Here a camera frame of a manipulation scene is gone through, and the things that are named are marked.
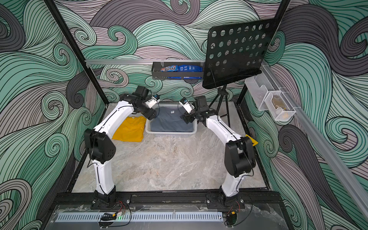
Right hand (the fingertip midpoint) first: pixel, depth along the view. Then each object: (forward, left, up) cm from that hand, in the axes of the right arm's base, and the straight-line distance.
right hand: (189, 110), depth 90 cm
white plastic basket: (-9, +11, -13) cm, 19 cm away
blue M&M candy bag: (+23, +4, +17) cm, 29 cm away
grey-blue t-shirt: (+4, +15, -14) cm, 21 cm away
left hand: (0, +25, +1) cm, 25 cm away
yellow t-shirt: (-3, +41, -16) cm, 44 cm away
